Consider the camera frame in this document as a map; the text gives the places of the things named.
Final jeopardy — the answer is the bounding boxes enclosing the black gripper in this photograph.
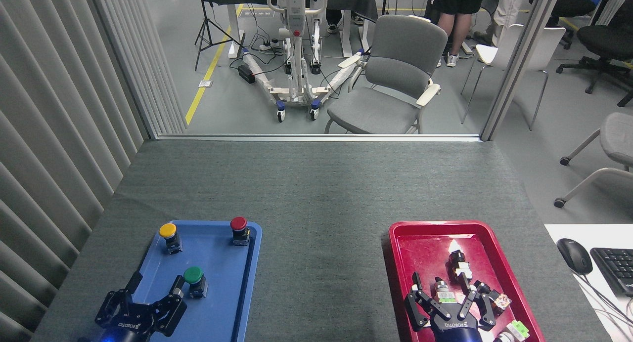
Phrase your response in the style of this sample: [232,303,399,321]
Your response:
[404,271,497,342]
[79,271,188,342]

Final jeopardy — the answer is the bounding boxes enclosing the green push button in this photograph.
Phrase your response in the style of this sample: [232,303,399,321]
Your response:
[183,266,208,299]

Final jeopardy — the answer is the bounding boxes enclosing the yellow push button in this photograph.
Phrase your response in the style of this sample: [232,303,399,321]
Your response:
[159,223,183,255]

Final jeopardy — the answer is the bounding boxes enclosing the red push button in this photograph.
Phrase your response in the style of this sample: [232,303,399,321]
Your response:
[230,216,251,247]

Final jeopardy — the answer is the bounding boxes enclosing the red plastic tray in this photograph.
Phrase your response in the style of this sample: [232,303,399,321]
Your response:
[388,220,545,342]

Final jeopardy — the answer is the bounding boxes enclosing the blue plastic tray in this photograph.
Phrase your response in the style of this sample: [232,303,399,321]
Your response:
[108,220,263,342]

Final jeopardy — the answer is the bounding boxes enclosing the black computer mouse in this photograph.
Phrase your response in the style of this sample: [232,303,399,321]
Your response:
[556,238,593,276]

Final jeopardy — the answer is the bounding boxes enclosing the white desk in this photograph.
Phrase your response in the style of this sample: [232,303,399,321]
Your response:
[544,223,633,342]

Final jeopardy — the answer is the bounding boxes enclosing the black keyboard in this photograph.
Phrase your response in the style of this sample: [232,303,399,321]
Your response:
[589,247,633,298]

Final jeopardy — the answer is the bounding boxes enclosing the grey chair on castors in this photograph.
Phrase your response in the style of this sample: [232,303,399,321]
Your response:
[553,112,633,209]

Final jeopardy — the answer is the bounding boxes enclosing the grey armchair with cream armrests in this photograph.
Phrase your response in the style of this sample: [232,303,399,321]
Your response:
[324,14,449,135]

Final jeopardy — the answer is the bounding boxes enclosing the white plastic chair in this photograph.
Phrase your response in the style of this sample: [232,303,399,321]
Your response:
[460,23,566,131]

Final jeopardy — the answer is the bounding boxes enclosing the black tripod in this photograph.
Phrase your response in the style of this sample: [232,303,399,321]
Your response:
[194,0,246,72]

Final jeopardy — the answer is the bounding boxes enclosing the person in black shorts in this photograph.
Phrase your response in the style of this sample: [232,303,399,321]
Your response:
[425,0,496,68]

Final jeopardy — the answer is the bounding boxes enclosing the white stand on wheels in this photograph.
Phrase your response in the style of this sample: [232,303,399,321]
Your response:
[241,0,367,123]

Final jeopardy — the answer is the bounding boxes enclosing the person in beige trousers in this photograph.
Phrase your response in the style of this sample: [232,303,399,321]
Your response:
[474,0,526,47]

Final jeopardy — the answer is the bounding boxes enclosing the black office chair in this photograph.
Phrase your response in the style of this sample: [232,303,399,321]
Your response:
[556,0,633,108]
[528,0,597,50]

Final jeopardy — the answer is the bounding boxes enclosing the silver-topped switch with green label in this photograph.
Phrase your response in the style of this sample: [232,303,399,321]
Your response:
[434,277,456,304]

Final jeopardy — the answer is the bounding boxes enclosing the black switch with white block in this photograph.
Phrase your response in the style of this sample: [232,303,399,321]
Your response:
[447,250,476,284]

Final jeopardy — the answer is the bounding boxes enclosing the white and green switch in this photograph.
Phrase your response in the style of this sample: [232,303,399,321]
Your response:
[494,320,531,342]

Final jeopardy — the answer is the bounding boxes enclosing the black mouse cable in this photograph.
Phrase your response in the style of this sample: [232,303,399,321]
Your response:
[575,272,633,335]

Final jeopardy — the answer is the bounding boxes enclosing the silver corner post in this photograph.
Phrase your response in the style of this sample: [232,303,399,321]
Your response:
[480,0,565,142]

